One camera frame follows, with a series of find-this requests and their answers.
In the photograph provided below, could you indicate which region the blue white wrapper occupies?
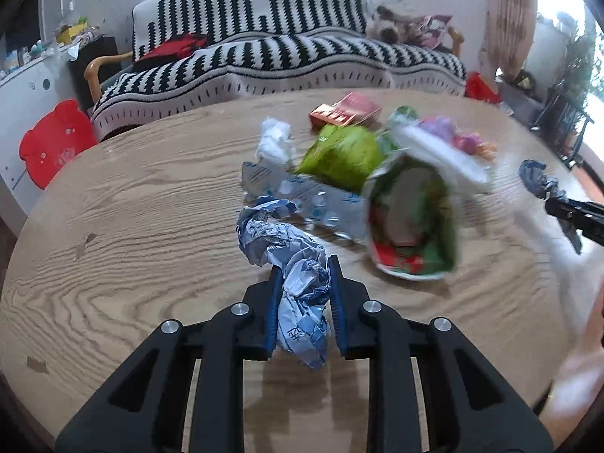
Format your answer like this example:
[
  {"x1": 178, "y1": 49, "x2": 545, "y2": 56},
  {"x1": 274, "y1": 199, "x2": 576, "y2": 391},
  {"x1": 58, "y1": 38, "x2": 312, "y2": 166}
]
[{"x1": 236, "y1": 196, "x2": 331, "y2": 369}]

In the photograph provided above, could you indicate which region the black plant stand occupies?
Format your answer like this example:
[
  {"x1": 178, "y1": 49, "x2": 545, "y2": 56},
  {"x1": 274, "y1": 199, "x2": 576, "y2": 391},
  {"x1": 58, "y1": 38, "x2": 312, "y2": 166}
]
[{"x1": 530, "y1": 86, "x2": 594, "y2": 170}]

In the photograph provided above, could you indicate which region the potted green plant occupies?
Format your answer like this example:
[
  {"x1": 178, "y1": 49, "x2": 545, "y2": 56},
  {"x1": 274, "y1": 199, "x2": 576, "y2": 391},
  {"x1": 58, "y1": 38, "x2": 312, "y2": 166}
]
[{"x1": 557, "y1": 33, "x2": 596, "y2": 106}]

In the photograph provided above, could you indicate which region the purple pink toy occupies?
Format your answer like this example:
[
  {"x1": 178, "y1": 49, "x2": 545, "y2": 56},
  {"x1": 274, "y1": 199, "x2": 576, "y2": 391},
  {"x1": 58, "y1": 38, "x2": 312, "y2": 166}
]
[{"x1": 419, "y1": 116, "x2": 496, "y2": 162}]

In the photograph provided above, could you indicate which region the open green snack bag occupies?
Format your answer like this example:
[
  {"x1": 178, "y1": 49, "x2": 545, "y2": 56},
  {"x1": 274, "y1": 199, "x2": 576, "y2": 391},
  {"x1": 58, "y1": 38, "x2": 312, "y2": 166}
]
[{"x1": 364, "y1": 150, "x2": 459, "y2": 281}]

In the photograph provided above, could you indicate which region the patterned curtain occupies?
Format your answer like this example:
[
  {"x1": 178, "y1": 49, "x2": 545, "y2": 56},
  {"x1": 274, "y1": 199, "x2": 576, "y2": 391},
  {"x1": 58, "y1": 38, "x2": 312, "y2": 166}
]
[{"x1": 485, "y1": 0, "x2": 538, "y2": 78}]

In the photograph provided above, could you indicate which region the blue white tissue pack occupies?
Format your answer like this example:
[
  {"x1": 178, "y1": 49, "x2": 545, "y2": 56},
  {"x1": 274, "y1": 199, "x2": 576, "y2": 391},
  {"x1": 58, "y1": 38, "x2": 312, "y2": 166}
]
[{"x1": 240, "y1": 162, "x2": 368, "y2": 243}]

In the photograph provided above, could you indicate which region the light green snack bag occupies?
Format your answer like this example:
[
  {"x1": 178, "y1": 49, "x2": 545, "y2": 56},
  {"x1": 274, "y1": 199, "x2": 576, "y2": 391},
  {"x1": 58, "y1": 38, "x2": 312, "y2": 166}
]
[{"x1": 296, "y1": 125, "x2": 385, "y2": 193}]

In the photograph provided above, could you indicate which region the red cigarette pack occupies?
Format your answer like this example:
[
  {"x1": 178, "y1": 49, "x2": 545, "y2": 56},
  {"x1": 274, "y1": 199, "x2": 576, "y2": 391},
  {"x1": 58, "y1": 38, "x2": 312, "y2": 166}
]
[{"x1": 309, "y1": 92, "x2": 382, "y2": 130}]

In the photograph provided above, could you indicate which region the plush toy on sofa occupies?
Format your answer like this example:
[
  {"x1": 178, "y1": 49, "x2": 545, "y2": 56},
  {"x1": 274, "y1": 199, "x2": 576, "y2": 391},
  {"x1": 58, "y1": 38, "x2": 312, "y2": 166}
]
[{"x1": 365, "y1": 4, "x2": 453, "y2": 50}]

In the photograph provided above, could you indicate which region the red pig-shaped stool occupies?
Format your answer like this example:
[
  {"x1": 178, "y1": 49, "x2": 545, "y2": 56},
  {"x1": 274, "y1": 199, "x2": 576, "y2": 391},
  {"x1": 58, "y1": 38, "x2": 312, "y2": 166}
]
[{"x1": 18, "y1": 99, "x2": 97, "y2": 190}]

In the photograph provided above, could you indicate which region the crumpled clear plastic wrap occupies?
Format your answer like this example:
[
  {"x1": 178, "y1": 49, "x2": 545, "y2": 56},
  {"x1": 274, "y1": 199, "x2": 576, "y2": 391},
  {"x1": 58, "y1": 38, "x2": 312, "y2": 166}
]
[{"x1": 255, "y1": 117, "x2": 296, "y2": 170}]

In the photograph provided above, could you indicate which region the white cabinet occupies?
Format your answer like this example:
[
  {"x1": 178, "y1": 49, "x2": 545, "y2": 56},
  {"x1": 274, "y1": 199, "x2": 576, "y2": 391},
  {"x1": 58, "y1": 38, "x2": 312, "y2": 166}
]
[{"x1": 0, "y1": 46, "x2": 77, "y2": 235}]

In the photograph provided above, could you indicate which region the red cloth on sofa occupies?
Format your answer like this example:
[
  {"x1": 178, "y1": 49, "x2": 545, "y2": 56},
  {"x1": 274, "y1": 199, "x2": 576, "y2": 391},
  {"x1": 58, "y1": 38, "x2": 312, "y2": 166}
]
[{"x1": 137, "y1": 34, "x2": 208, "y2": 66}]

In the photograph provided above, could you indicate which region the black white striped sofa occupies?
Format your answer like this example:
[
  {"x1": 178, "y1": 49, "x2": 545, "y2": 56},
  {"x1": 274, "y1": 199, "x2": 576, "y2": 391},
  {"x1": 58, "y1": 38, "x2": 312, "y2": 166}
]
[{"x1": 91, "y1": 0, "x2": 467, "y2": 140}]

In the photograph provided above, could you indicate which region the black side table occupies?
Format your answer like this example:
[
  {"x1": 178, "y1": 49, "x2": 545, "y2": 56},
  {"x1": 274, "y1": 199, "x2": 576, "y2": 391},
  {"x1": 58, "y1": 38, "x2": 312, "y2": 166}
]
[{"x1": 67, "y1": 35, "x2": 122, "y2": 112}]

